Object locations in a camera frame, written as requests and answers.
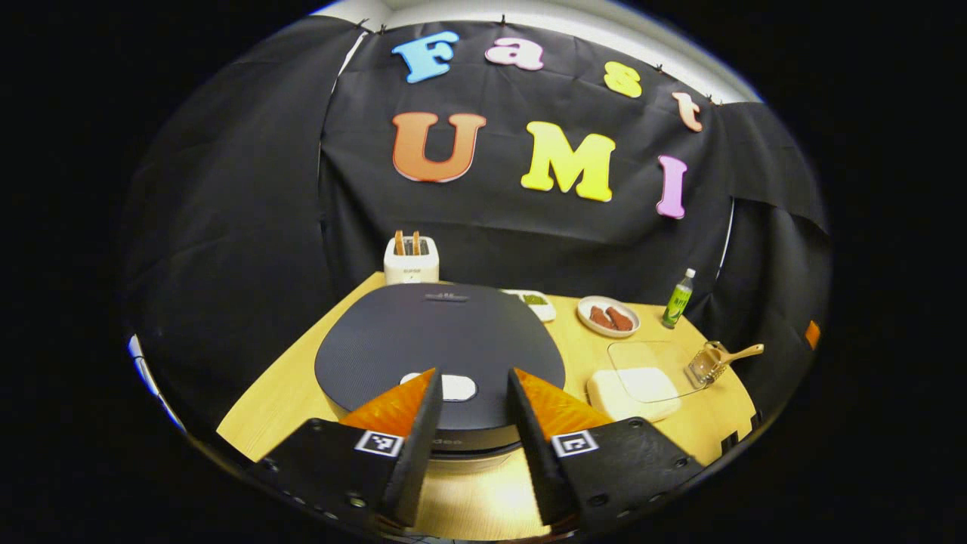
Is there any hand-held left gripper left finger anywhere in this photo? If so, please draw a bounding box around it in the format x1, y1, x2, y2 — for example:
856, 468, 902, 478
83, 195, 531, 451
249, 368, 444, 530

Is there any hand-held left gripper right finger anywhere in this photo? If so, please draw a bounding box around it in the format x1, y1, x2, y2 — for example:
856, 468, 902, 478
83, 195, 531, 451
506, 368, 707, 533

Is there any metal wire chopstick holder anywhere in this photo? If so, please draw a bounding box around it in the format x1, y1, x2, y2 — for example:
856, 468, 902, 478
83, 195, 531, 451
685, 342, 728, 389

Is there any dark grey rice cooker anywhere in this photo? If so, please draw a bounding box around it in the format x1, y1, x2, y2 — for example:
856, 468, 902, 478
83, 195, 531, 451
314, 283, 567, 473

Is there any green drink bottle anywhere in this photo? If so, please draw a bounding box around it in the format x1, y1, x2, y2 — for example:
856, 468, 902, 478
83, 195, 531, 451
662, 268, 697, 330

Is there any white round plate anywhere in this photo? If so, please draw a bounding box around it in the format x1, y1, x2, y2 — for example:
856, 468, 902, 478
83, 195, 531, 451
576, 295, 641, 338

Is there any white divided bean dish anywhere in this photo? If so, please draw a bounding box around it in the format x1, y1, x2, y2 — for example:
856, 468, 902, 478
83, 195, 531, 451
502, 289, 558, 323

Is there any clear glass container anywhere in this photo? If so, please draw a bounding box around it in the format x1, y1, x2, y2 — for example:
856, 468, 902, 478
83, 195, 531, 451
587, 340, 707, 422

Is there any white toaster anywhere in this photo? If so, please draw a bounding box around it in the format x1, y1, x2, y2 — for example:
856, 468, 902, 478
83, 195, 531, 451
383, 236, 440, 286

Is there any black backdrop cloth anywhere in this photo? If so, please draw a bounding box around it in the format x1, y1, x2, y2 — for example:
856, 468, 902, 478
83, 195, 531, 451
121, 15, 832, 447

